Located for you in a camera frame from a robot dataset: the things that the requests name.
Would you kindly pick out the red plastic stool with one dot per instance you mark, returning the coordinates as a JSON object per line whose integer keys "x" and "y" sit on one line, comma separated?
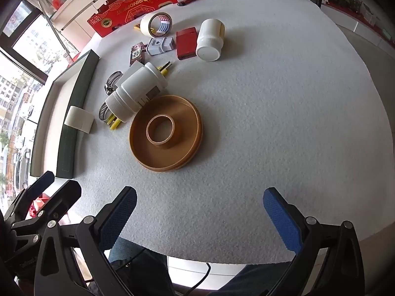
{"x": 38, "y": 203}

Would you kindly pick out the grey shallow tray box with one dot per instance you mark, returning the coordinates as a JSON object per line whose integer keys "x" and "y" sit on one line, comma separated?
{"x": 78, "y": 92}

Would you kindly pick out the white tape roll striped label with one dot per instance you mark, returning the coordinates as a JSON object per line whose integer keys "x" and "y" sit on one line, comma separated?
{"x": 148, "y": 23}

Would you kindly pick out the red cardboard box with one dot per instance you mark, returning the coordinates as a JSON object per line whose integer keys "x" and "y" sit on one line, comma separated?
{"x": 132, "y": 9}

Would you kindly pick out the white power adapter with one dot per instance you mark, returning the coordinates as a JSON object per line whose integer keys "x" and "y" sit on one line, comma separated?
{"x": 157, "y": 46}

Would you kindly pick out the white bottle yellow label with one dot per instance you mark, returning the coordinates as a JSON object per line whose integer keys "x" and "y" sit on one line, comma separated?
{"x": 208, "y": 37}

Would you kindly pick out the black and red marker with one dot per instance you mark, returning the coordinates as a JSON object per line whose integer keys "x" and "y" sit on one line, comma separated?
{"x": 182, "y": 4}

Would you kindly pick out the round wooden tray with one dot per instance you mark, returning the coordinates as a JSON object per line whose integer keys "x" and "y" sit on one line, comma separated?
{"x": 182, "y": 135}

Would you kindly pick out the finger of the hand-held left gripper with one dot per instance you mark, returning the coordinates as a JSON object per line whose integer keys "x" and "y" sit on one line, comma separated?
{"x": 41, "y": 183}
{"x": 66, "y": 195}

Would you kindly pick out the person's right leg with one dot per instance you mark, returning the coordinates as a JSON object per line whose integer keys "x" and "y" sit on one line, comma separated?
{"x": 247, "y": 280}

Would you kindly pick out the red case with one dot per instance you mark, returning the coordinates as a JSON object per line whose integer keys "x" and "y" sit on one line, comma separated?
{"x": 186, "y": 43}

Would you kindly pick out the person's left leg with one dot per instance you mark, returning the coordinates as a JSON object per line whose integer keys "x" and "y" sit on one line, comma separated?
{"x": 132, "y": 259}

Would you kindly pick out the white cabinet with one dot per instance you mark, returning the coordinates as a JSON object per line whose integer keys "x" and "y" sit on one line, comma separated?
{"x": 80, "y": 3}

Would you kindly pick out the plain white tape roll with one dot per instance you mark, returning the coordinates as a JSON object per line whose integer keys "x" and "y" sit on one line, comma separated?
{"x": 77, "y": 118}

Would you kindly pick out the person's leg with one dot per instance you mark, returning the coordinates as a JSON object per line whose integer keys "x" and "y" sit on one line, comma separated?
{"x": 247, "y": 280}
{"x": 132, "y": 259}

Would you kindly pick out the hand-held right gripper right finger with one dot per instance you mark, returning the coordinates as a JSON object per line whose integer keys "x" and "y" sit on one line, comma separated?
{"x": 282, "y": 219}

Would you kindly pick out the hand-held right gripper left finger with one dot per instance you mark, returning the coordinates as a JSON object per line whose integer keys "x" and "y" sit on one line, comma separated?
{"x": 118, "y": 219}

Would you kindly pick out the white bottle grey label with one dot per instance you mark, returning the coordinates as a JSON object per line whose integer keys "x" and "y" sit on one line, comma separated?
{"x": 135, "y": 89}

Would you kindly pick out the dark printed snack packet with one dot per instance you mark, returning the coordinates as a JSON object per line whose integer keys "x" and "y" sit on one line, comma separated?
{"x": 136, "y": 54}

